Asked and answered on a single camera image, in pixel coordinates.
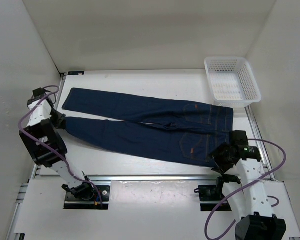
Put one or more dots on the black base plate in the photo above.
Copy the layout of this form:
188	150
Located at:
95	197
209	196

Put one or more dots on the aluminium frame rail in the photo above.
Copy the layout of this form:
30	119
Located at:
149	199

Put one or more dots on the white perforated plastic basket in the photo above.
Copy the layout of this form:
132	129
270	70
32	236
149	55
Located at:
231	81

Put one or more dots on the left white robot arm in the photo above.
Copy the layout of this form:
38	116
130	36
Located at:
38	130

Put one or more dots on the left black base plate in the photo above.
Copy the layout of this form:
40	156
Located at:
95	197

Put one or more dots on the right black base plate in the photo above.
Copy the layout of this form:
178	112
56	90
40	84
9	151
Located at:
209	196

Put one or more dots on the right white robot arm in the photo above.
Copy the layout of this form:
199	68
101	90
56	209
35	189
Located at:
241	183

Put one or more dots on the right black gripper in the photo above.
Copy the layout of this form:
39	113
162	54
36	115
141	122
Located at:
216	154

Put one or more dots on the dark blue denim trousers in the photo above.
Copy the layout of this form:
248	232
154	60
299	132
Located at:
175	131

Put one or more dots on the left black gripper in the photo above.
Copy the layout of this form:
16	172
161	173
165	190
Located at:
60	123

